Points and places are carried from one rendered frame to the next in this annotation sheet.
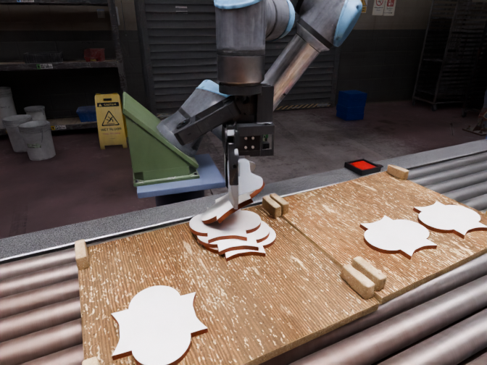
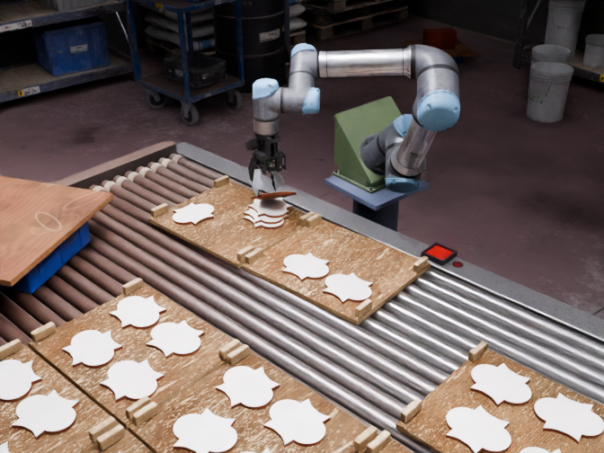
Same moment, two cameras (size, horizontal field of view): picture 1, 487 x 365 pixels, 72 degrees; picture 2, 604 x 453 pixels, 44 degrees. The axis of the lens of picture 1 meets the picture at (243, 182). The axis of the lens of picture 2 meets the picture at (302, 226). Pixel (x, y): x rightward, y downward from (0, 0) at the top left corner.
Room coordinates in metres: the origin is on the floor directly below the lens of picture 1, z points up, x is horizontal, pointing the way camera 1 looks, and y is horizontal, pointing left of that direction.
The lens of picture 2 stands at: (-0.11, -1.96, 2.11)
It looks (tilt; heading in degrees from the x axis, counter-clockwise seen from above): 30 degrees down; 68
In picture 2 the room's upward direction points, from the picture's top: 1 degrees counter-clockwise
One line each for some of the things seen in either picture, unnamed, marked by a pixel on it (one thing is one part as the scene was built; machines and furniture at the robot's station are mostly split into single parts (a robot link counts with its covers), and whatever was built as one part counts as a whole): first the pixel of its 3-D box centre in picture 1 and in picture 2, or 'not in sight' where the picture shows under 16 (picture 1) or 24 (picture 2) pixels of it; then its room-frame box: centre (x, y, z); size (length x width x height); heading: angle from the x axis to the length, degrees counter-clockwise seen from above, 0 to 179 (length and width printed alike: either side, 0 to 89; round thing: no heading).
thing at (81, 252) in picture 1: (81, 253); (221, 182); (0.48, 0.29, 0.95); 0.06 x 0.02 x 0.03; 26
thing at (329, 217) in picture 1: (384, 217); (336, 266); (0.64, -0.32, 0.93); 0.41 x 0.35 x 0.02; 118
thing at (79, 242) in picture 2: not in sight; (16, 243); (-0.19, 0.10, 0.97); 0.31 x 0.31 x 0.10; 50
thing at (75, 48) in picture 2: not in sight; (70, 43); (0.39, 4.38, 0.32); 0.50 x 0.41 x 0.37; 13
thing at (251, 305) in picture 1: (212, 276); (233, 220); (0.45, 0.05, 0.93); 0.41 x 0.35 x 0.02; 116
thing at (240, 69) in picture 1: (240, 69); (267, 124); (0.56, 0.00, 1.25); 0.08 x 0.08 x 0.05
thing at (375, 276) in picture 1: (368, 272); (253, 255); (0.43, -0.20, 0.95); 0.06 x 0.02 x 0.03; 28
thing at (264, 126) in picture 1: (245, 119); (268, 151); (0.56, 0.00, 1.17); 0.09 x 0.08 x 0.12; 98
